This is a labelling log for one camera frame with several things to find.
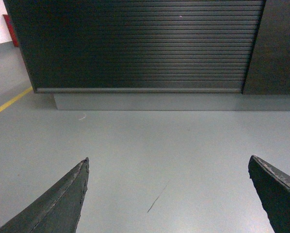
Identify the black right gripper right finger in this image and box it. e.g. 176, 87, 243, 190
248, 155, 290, 233

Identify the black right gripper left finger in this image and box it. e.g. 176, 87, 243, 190
0, 158, 89, 233

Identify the black checkout counter cabinet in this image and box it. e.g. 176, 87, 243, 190
4, 0, 290, 111

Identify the red metal box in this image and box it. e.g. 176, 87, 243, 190
3, 14, 19, 47

